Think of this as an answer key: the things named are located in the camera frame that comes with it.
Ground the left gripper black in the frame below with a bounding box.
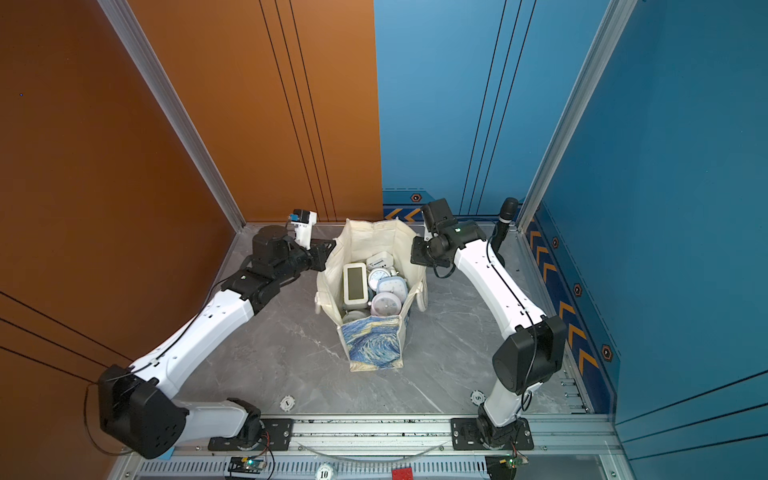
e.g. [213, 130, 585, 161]
[273, 237, 336, 287]

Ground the small white digital clock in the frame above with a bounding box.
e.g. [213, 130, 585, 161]
[365, 251, 395, 270]

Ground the white twin-bell alarm clock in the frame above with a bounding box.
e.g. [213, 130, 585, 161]
[367, 267, 392, 291]

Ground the large white digital clock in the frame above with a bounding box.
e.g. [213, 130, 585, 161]
[343, 262, 369, 310]

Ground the cream canvas bag starry print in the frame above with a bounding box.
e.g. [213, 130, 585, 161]
[315, 220, 427, 371]

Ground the light blue square alarm clock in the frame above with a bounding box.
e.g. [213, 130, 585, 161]
[377, 276, 409, 303]

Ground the pink round alarm clock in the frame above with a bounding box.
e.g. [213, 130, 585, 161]
[370, 292, 402, 317]

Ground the white round alarm clock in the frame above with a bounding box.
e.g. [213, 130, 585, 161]
[342, 309, 370, 324]

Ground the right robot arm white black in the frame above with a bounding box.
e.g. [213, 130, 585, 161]
[411, 197, 566, 450]

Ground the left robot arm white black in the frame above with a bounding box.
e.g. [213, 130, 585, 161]
[96, 225, 336, 459]

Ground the black microphone on stand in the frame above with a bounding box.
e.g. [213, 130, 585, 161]
[489, 197, 520, 265]

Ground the white round marker left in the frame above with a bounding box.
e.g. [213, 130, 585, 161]
[279, 395, 296, 412]

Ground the white round marker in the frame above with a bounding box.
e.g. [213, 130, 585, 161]
[470, 390, 486, 406]
[279, 395, 296, 412]

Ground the white round marker right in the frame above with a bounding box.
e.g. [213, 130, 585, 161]
[470, 390, 486, 406]

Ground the green circuit board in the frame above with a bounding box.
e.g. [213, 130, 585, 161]
[227, 456, 268, 478]

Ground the white round number tag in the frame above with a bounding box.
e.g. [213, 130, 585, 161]
[315, 463, 336, 480]

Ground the right circuit board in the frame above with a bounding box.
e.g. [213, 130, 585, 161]
[500, 452, 529, 470]

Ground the red block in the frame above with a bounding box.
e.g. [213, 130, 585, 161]
[391, 467, 414, 480]

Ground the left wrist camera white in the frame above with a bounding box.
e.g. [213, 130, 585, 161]
[289, 209, 317, 249]

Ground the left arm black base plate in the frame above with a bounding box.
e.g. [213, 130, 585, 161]
[207, 418, 294, 453]

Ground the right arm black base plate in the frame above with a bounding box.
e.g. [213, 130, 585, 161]
[450, 417, 535, 451]

